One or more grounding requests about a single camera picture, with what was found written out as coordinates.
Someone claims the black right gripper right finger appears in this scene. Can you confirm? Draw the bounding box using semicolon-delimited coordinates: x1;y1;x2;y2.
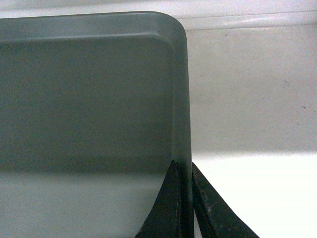
192;164;258;238

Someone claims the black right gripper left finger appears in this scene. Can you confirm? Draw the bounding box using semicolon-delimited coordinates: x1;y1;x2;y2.
136;160;181;238

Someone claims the grey rectangular serving tray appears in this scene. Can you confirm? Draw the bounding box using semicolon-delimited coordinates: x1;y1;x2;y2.
0;11;194;238

